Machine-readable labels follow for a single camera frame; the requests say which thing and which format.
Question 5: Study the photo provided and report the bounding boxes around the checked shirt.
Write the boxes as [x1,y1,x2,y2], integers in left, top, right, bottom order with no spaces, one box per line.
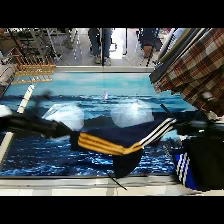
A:
[148,27,224,118]

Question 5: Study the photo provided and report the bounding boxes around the silver frame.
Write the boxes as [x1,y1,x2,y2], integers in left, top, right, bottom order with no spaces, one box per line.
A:
[0,65,224,197]

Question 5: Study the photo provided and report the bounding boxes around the navy striped garment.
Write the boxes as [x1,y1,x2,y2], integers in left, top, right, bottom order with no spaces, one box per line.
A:
[69,116,178,180]

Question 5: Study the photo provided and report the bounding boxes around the black blue striped garment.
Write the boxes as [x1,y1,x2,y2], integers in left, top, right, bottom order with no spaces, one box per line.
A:
[172,132,224,192]

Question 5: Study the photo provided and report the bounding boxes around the black cable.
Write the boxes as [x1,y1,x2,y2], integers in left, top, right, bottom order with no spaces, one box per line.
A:
[106,172,129,192]

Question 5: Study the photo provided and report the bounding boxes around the person's legs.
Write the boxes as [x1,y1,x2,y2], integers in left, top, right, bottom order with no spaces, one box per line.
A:
[87,27,115,66]

